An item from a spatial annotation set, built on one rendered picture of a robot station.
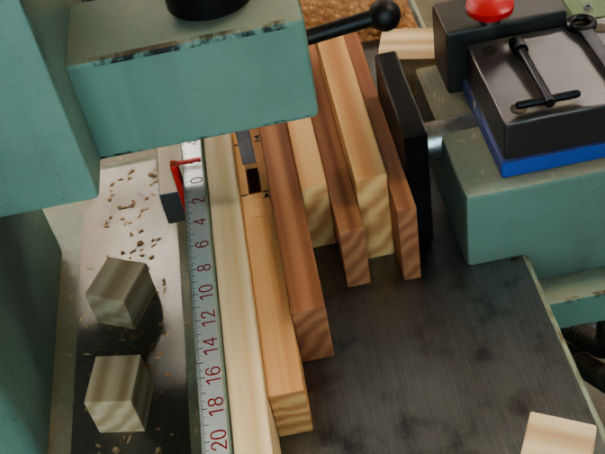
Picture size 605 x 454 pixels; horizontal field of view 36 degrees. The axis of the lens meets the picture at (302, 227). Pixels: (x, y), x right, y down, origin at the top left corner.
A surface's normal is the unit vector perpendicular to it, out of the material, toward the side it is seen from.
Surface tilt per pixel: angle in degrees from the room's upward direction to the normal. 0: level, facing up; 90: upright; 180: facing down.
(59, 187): 90
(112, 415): 90
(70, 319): 0
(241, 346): 0
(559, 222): 90
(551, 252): 90
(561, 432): 0
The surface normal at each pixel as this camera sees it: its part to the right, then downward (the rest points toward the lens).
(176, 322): -0.14, -0.70
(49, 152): 0.14, 0.68
